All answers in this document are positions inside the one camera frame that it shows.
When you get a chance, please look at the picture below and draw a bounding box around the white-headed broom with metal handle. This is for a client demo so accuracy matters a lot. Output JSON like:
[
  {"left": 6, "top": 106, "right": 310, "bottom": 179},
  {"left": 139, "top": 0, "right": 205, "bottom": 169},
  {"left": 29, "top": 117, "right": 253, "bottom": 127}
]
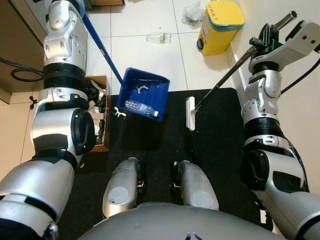
[{"left": 184, "top": 10, "right": 299, "bottom": 132}]

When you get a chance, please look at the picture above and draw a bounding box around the blue plastic dustpan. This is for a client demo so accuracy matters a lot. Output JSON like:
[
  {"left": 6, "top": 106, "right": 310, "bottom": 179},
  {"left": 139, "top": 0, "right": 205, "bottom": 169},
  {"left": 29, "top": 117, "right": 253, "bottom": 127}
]
[{"left": 79, "top": 9, "right": 171, "bottom": 123}]

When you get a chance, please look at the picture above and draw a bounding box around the small white plastic scrap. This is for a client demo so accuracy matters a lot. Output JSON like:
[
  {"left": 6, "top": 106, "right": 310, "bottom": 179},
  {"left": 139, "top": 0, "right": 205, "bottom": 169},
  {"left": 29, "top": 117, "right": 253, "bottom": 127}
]
[{"left": 133, "top": 83, "right": 149, "bottom": 95}]

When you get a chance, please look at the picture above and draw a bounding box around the plastic bottle with blue label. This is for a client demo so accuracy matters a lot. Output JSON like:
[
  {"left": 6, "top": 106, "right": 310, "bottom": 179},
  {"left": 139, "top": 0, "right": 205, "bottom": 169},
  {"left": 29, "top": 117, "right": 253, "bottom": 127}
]
[{"left": 122, "top": 99, "right": 160, "bottom": 119}]

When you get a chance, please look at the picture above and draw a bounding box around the large black floor mat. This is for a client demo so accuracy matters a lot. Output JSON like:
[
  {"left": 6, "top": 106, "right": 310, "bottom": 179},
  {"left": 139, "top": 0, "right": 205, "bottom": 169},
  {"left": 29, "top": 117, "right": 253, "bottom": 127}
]
[{"left": 54, "top": 87, "right": 275, "bottom": 240}]

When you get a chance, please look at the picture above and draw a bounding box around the yellow plastic bin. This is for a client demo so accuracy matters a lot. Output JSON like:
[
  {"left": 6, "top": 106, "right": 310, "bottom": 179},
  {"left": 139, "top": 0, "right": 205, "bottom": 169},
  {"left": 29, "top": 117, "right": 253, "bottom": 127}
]
[{"left": 196, "top": 0, "right": 246, "bottom": 57}]

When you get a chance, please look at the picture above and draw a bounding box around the crumpled clear plastic bag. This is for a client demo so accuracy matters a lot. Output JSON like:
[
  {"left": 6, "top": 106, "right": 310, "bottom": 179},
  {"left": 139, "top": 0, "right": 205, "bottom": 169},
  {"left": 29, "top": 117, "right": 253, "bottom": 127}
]
[{"left": 180, "top": 2, "right": 206, "bottom": 26}]

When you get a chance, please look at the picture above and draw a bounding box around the empty clear plastic bottle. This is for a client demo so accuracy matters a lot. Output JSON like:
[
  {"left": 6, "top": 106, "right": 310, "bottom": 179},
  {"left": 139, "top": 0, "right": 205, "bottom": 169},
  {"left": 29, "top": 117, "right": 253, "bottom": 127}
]
[{"left": 145, "top": 32, "right": 172, "bottom": 45}]

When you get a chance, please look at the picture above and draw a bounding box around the small white plastic clip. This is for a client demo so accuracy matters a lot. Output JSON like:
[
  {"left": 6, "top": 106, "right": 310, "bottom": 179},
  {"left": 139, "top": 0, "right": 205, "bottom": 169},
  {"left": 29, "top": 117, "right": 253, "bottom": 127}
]
[{"left": 113, "top": 107, "right": 126, "bottom": 119}]

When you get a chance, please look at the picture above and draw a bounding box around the silver right robot leg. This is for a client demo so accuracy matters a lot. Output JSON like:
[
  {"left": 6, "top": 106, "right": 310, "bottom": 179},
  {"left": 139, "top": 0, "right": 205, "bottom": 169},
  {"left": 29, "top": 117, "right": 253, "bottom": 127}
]
[{"left": 171, "top": 160, "right": 220, "bottom": 211}]

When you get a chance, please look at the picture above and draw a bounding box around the silver robot leg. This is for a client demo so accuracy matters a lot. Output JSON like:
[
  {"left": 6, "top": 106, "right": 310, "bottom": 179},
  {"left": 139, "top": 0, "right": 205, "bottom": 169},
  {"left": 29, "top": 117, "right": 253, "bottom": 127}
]
[
  {"left": 102, "top": 157, "right": 144, "bottom": 219},
  {"left": 171, "top": 160, "right": 220, "bottom": 211}
]

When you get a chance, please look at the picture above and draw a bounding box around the black rubbish bag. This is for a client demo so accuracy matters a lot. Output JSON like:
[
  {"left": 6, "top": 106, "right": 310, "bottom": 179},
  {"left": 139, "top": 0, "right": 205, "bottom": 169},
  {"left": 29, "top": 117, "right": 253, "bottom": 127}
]
[{"left": 84, "top": 79, "right": 107, "bottom": 103}]

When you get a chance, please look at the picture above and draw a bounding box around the cardboard box full of rubbish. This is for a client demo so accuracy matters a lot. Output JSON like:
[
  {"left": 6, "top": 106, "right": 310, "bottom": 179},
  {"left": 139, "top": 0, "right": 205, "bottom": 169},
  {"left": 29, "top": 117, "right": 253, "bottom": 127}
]
[{"left": 82, "top": 75, "right": 112, "bottom": 154}]

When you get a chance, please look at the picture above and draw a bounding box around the silver left robot leg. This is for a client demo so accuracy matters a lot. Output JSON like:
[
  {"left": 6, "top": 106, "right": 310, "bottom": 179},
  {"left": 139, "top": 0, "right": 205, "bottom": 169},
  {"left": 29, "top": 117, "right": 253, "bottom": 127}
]
[{"left": 102, "top": 157, "right": 144, "bottom": 219}]

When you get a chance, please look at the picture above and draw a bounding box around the grey robot torso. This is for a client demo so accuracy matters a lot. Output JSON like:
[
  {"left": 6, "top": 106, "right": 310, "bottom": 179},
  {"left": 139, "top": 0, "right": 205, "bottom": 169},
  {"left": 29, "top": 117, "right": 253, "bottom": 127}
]
[{"left": 77, "top": 202, "right": 282, "bottom": 240}]

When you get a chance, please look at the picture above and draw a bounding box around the brown cabinet panel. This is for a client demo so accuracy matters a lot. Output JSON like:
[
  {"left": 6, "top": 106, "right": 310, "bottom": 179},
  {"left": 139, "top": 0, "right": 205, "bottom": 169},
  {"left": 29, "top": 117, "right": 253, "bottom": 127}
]
[{"left": 0, "top": 0, "right": 51, "bottom": 95}]

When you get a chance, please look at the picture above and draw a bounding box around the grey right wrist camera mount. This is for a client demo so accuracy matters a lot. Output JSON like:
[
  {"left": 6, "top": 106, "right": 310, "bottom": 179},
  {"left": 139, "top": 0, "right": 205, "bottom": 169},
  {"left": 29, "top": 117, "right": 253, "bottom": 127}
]
[{"left": 278, "top": 20, "right": 320, "bottom": 64}]

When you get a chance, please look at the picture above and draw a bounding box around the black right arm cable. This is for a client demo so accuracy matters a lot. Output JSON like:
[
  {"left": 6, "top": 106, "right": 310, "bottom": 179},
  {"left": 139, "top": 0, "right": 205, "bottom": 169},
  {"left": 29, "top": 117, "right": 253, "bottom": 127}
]
[{"left": 279, "top": 45, "right": 320, "bottom": 97}]

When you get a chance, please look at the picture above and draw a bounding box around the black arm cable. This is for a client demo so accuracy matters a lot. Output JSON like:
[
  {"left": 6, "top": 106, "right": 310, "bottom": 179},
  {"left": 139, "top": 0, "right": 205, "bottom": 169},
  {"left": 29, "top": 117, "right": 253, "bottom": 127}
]
[
  {"left": 0, "top": 56, "right": 47, "bottom": 84},
  {"left": 279, "top": 45, "right": 320, "bottom": 97}
]

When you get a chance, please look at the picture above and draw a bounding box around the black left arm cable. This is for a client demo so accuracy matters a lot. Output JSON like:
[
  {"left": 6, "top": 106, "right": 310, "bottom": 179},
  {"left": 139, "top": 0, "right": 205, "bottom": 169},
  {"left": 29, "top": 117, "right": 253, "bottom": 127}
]
[{"left": 0, "top": 56, "right": 47, "bottom": 84}]

